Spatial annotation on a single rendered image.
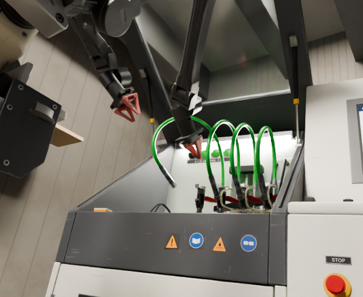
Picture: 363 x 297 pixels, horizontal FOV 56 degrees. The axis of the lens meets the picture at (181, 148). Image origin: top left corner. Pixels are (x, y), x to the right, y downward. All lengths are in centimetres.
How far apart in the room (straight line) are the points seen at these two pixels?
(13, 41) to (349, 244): 76
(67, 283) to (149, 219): 31
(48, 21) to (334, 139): 93
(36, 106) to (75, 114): 299
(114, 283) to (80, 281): 12
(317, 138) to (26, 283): 269
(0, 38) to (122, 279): 66
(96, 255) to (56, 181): 239
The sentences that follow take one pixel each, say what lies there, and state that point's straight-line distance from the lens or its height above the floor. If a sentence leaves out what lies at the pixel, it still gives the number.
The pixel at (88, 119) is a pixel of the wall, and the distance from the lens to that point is 375.
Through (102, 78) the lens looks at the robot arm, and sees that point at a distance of 130.
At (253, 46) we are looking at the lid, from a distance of 143.
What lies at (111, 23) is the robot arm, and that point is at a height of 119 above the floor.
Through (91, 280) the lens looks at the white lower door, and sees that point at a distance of 107.
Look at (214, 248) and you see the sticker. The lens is 88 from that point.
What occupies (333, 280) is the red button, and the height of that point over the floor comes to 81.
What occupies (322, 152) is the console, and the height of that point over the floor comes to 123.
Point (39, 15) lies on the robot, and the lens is 61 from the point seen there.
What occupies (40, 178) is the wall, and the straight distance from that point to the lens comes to 333.
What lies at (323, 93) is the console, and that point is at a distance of 138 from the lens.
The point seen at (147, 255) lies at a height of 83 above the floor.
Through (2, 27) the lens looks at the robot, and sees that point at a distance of 68.
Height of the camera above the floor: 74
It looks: 24 degrees up
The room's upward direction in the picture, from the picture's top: 8 degrees clockwise
